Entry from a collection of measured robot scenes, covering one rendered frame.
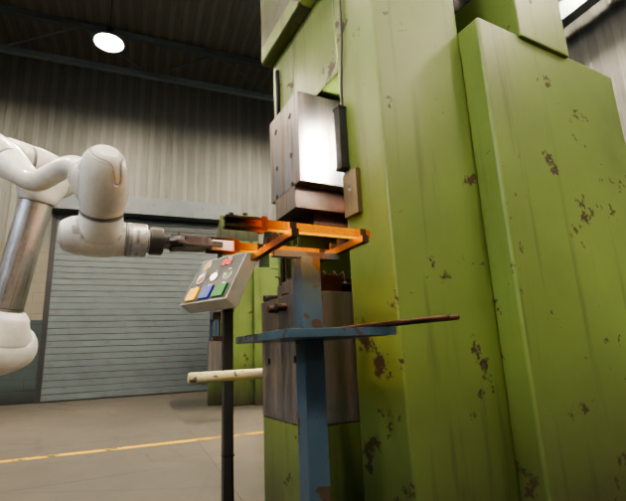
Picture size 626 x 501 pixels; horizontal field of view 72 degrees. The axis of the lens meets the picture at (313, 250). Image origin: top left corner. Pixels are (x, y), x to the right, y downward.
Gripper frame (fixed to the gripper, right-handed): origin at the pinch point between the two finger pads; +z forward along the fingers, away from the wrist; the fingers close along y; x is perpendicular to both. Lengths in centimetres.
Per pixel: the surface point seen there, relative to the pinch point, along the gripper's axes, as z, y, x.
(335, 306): 44.6, -11.5, -16.2
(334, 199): 56, -26, 31
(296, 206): 38, -26, 25
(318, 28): 51, -25, 112
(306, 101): 42, -21, 70
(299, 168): 37, -21, 40
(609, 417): 135, 24, -59
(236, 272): 28, -73, 6
